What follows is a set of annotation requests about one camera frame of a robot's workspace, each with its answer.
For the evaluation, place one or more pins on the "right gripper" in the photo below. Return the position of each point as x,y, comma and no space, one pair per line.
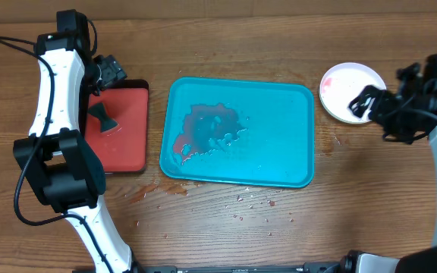
376,98

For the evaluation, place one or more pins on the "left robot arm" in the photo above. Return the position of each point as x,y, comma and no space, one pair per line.
61,176

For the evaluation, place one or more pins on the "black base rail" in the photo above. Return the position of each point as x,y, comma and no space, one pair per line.
308,267

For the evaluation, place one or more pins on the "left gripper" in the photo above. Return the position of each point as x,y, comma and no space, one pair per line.
113,69

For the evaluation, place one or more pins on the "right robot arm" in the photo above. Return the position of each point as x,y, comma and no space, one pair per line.
422,261

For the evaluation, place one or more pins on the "dark red water tray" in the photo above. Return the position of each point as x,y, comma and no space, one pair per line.
122,149

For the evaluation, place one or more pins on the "white plate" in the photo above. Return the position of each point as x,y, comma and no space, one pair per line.
343,83

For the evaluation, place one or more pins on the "blue plastic tray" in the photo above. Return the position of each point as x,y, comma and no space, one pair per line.
239,132

